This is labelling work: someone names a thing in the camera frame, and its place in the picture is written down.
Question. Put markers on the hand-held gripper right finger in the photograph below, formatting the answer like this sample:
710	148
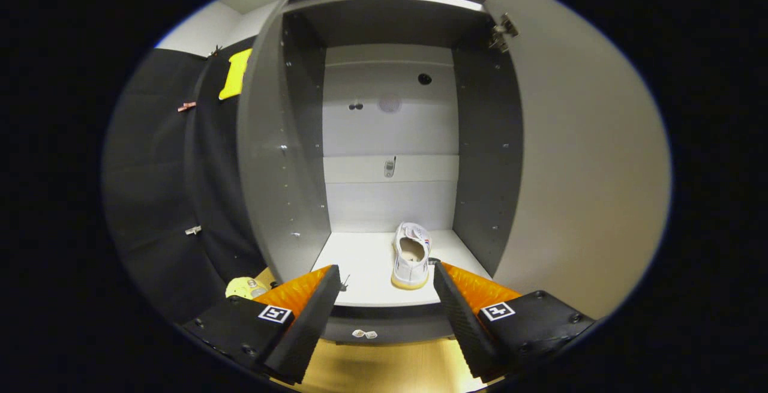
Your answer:
459	315

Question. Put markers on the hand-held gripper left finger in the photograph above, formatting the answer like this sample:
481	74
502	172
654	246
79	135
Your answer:
312	315

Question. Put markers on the white canvas shoe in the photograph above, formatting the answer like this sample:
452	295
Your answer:
411	273

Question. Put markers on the grey shoe cabinet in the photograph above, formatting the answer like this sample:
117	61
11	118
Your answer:
390	201

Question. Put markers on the metal door hinge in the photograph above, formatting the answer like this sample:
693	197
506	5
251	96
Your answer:
504	32

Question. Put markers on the green label drink bottle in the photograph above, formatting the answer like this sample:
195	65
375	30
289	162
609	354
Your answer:
258	288

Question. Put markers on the yellow plush toy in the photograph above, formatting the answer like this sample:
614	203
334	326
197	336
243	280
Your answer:
239	288

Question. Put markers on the silver clip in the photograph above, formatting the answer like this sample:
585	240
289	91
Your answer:
192	230

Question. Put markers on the black backdrop cloth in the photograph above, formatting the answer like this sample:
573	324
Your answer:
156	171

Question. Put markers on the pink clip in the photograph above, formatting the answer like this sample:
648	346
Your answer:
186	106

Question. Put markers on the dark binder clip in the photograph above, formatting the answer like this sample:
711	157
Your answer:
216	51

